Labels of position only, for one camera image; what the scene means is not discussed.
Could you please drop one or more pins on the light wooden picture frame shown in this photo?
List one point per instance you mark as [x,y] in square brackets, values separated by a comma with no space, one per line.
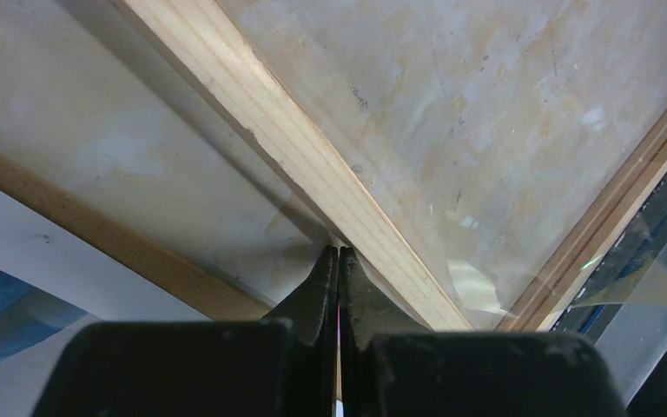
[207,48]

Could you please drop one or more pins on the printed colour photo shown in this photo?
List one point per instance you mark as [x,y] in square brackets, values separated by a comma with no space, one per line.
[71,285]

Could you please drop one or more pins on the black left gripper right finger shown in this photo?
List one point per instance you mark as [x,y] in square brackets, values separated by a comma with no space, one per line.
[394,366]

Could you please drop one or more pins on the clear acrylic sheet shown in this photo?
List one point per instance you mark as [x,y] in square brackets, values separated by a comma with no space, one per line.
[484,129]

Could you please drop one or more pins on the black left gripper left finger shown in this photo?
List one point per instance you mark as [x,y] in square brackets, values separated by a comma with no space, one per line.
[283,364]

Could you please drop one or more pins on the brown cardboard backing board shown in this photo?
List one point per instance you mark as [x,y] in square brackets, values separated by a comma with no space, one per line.
[207,293]

